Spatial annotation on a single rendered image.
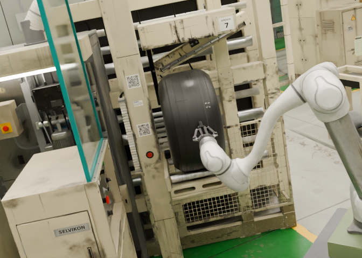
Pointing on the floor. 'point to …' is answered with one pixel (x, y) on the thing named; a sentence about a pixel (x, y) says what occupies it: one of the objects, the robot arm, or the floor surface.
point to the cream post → (141, 118)
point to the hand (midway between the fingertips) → (201, 126)
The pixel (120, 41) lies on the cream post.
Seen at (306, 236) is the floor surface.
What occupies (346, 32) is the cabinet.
